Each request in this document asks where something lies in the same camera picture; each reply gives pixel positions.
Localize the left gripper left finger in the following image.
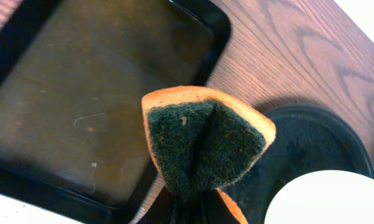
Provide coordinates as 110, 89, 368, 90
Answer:
137, 187, 174, 224

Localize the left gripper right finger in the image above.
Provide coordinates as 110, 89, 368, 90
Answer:
202, 190, 239, 224

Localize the green yellow sponge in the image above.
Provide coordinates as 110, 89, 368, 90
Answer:
141, 86, 276, 223

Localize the light green plate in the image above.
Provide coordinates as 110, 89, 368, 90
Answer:
264, 170, 374, 224

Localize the round black tray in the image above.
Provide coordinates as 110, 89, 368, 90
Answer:
223, 105, 374, 223

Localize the black rectangular water tray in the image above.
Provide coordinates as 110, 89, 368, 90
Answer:
0, 0, 231, 223

